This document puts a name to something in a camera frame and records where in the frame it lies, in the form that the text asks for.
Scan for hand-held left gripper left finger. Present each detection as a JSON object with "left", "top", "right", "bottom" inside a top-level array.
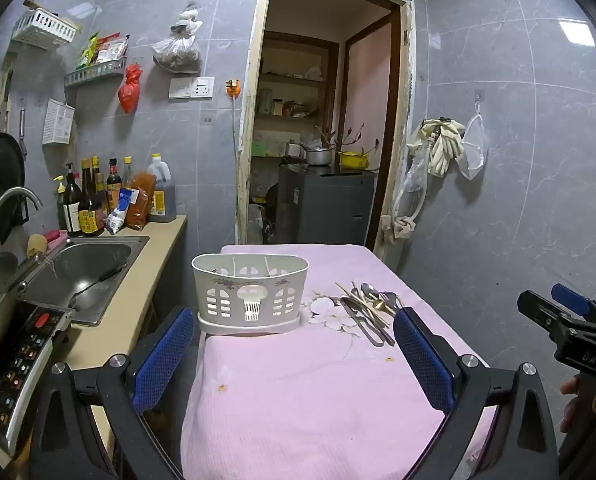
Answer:
[{"left": 30, "top": 305, "right": 195, "bottom": 480}]

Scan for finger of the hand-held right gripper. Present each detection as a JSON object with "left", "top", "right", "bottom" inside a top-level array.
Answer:
[
  {"left": 551, "top": 283, "right": 596, "bottom": 322},
  {"left": 517, "top": 289, "right": 579, "bottom": 334}
]

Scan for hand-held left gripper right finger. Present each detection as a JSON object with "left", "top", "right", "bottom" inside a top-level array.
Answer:
[{"left": 393, "top": 306, "right": 561, "bottom": 480}]

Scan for wooden chopstick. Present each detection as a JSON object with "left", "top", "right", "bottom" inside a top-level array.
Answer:
[
  {"left": 352, "top": 280, "right": 396, "bottom": 318},
  {"left": 336, "top": 281, "right": 395, "bottom": 347},
  {"left": 360, "top": 302, "right": 391, "bottom": 333}
]

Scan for gold metal spoon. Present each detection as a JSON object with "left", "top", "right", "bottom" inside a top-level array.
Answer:
[{"left": 369, "top": 299, "right": 389, "bottom": 331}]

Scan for white plastic utensil holder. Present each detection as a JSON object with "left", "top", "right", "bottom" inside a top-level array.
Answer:
[{"left": 191, "top": 253, "right": 310, "bottom": 337}]

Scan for person's right hand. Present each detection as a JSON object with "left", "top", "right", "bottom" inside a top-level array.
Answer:
[{"left": 559, "top": 374, "right": 584, "bottom": 435}]

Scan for beige kitchen counter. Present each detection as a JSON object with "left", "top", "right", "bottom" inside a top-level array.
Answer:
[{"left": 0, "top": 214, "right": 187, "bottom": 466}]

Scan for black ladle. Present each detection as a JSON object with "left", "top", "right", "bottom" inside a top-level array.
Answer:
[{"left": 69, "top": 266, "right": 125, "bottom": 308}]

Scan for steel sink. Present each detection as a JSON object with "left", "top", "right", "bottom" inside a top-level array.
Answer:
[{"left": 20, "top": 236, "right": 149, "bottom": 326}]

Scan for pink floral tablecloth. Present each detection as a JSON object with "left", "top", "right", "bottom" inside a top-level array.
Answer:
[{"left": 180, "top": 243, "right": 498, "bottom": 480}]

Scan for black induction cooker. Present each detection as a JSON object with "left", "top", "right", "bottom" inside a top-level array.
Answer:
[{"left": 0, "top": 300, "right": 76, "bottom": 456}]

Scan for large soy sauce bottle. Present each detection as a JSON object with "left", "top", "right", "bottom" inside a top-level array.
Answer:
[{"left": 78, "top": 159, "right": 105, "bottom": 237}]

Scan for orange spice packet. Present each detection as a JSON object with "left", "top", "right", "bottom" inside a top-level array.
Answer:
[{"left": 125, "top": 172, "right": 157, "bottom": 231}]

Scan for large oil jug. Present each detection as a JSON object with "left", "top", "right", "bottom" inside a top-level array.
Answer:
[{"left": 145, "top": 153, "right": 177, "bottom": 223}]

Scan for clear plastic bag on hook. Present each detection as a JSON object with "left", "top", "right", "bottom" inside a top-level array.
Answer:
[{"left": 455, "top": 112, "right": 489, "bottom": 181}]

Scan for dark pump bottle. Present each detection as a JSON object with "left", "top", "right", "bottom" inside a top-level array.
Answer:
[{"left": 62, "top": 162, "right": 83, "bottom": 235}]

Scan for dark bottle with red label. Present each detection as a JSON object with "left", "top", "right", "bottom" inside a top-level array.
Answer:
[{"left": 105, "top": 158, "right": 124, "bottom": 211}]

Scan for dark bottle with yellow cap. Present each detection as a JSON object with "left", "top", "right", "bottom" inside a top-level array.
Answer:
[{"left": 90, "top": 156, "right": 110, "bottom": 216}]

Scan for grey cabinet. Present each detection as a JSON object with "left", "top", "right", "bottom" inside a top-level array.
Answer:
[{"left": 277, "top": 162, "right": 379, "bottom": 247}]

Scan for beige gloves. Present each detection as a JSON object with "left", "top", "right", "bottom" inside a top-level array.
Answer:
[{"left": 410, "top": 117, "right": 466, "bottom": 178}]

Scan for yellow bowl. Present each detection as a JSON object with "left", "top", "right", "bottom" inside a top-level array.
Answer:
[{"left": 339, "top": 151, "right": 371, "bottom": 170}]

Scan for steel faucet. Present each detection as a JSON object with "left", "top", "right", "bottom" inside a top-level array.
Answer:
[{"left": 0, "top": 187, "right": 44, "bottom": 252}]

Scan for small aluminium pot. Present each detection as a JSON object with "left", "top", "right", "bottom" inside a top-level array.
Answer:
[{"left": 300, "top": 142, "right": 336, "bottom": 166}]

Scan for dried twigs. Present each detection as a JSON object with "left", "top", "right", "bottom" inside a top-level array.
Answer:
[{"left": 315, "top": 122, "right": 380, "bottom": 158}]

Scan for black frying pan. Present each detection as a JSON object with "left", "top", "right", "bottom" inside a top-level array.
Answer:
[{"left": 0, "top": 132, "right": 26, "bottom": 256}]

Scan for white hanging plastic holder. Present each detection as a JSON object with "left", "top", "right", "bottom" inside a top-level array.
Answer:
[{"left": 42, "top": 98, "right": 76, "bottom": 146}]

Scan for red plastic bag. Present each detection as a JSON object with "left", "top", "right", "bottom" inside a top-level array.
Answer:
[{"left": 118, "top": 64, "right": 143, "bottom": 113}]

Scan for wooden spatula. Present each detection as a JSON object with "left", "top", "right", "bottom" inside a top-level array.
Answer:
[{"left": 0, "top": 52, "right": 16, "bottom": 133}]

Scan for wooden shelf unit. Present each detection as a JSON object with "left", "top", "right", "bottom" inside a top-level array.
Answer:
[{"left": 250, "top": 32, "right": 339, "bottom": 161}]

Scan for grey hanging plastic bag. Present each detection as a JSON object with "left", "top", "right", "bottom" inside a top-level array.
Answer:
[{"left": 152, "top": 2, "right": 201, "bottom": 73}]

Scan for bunch of seasoning packets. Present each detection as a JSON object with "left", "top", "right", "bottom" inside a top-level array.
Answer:
[{"left": 77, "top": 32, "right": 129, "bottom": 68}]

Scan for wooden rolling pin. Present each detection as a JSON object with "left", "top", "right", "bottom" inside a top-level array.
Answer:
[{"left": 23, "top": 0, "right": 84, "bottom": 31}]

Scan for white hose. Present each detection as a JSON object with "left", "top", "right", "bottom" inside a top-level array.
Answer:
[{"left": 380, "top": 130, "right": 436, "bottom": 241}]

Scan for worn door frame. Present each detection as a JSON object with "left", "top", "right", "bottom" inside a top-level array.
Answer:
[{"left": 235, "top": 0, "right": 416, "bottom": 261}]

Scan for white wall socket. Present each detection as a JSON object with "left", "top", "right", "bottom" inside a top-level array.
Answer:
[{"left": 169, "top": 76, "right": 215, "bottom": 99}]

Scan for grey wall rack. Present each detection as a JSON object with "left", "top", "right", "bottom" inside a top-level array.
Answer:
[{"left": 64, "top": 57, "right": 128, "bottom": 87}]

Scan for white wall basket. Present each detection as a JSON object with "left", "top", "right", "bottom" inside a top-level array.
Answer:
[{"left": 12, "top": 10, "right": 77, "bottom": 51}]

